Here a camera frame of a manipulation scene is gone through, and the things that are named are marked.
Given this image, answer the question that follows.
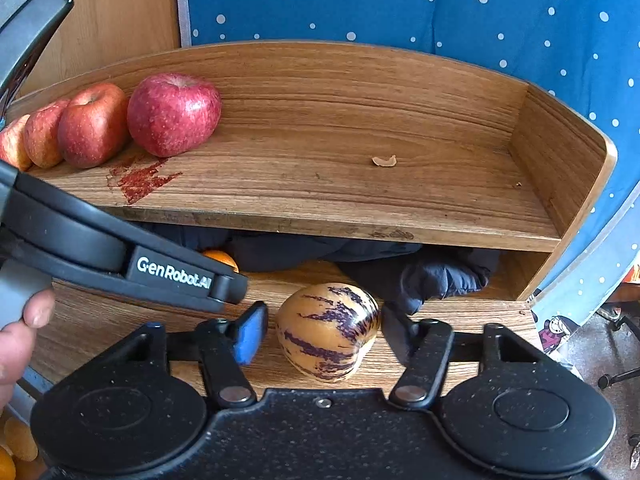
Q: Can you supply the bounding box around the striped pepino melon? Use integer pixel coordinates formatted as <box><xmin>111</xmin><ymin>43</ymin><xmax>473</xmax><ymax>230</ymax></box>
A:
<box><xmin>274</xmin><ymin>283</ymin><xmax>382</xmax><ymax>382</ymax></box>

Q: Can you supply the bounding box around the left hand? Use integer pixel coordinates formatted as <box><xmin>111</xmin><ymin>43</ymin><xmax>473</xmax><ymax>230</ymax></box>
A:
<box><xmin>0</xmin><ymin>288</ymin><xmax>55</xmax><ymax>408</ymax></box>

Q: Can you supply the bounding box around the dark blue jacket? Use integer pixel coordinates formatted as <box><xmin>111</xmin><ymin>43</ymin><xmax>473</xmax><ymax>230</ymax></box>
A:
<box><xmin>139</xmin><ymin>222</ymin><xmax>500</xmax><ymax>314</ymax></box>

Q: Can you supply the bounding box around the small tangerine behind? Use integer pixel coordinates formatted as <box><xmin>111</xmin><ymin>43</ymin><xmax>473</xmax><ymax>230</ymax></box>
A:
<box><xmin>202</xmin><ymin>249</ymin><xmax>240</xmax><ymax>273</ymax></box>

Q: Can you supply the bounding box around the red apple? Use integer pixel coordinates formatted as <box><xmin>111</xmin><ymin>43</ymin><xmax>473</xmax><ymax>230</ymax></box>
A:
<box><xmin>127</xmin><ymin>73</ymin><xmax>222</xmax><ymax>158</ymax></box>
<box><xmin>58</xmin><ymin>82</ymin><xmax>129</xmax><ymax>169</ymax></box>
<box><xmin>23</xmin><ymin>99</ymin><xmax>70</xmax><ymax>169</ymax></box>
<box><xmin>0</xmin><ymin>114</ymin><xmax>32</xmax><ymax>171</ymax></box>

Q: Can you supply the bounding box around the black office chair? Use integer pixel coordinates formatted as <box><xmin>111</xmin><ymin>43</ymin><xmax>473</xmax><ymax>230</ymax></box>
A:
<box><xmin>597</xmin><ymin>304</ymin><xmax>639</xmax><ymax>479</ymax></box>

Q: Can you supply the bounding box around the wooden shelf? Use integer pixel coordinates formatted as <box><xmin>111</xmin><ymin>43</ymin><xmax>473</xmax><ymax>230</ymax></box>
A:
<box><xmin>9</xmin><ymin>41</ymin><xmax>617</xmax><ymax>300</ymax></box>

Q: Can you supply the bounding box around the blue dotted cloth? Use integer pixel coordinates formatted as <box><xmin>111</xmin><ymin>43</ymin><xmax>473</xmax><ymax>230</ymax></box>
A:
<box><xmin>174</xmin><ymin>0</ymin><xmax>640</xmax><ymax>331</ymax></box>

